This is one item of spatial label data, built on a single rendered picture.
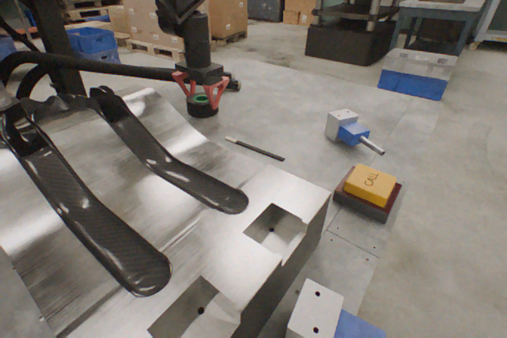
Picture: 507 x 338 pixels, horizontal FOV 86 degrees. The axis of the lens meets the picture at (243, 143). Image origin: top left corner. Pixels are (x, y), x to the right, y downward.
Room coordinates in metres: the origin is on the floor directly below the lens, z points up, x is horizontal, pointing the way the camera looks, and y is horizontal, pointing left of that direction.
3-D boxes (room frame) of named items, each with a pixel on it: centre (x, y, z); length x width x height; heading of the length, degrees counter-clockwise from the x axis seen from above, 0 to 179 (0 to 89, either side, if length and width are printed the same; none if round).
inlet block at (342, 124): (0.46, -0.23, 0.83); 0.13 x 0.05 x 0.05; 23
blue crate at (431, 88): (2.81, -1.81, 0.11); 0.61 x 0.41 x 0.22; 52
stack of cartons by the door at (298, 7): (6.87, -1.35, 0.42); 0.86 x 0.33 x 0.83; 52
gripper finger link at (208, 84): (0.61, 0.08, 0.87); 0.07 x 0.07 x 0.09; 51
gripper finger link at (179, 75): (0.64, 0.13, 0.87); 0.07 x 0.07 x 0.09; 51
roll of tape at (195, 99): (0.63, 0.10, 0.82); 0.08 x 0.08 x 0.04
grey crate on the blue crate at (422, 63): (2.81, -1.81, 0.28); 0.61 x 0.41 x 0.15; 52
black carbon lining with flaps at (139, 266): (0.27, 0.17, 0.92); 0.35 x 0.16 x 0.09; 52
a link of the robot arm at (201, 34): (0.62, 0.11, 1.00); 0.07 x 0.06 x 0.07; 48
